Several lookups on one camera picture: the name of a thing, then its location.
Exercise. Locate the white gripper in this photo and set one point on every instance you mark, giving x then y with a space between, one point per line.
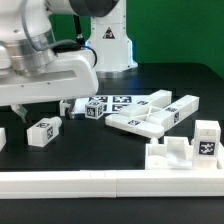
71 75

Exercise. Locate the white chair seat part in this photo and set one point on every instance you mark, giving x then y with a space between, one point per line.
175 153

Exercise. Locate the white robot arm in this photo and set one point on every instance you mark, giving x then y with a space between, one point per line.
52 50

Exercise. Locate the white cube nut with marker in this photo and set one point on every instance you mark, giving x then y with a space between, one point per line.
94 109

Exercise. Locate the white marker base sheet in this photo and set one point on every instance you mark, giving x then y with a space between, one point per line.
112 103

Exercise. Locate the white chair backrest frame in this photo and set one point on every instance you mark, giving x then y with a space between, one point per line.
154 115

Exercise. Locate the white U-shaped fence frame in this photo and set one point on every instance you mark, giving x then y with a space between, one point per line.
112 184

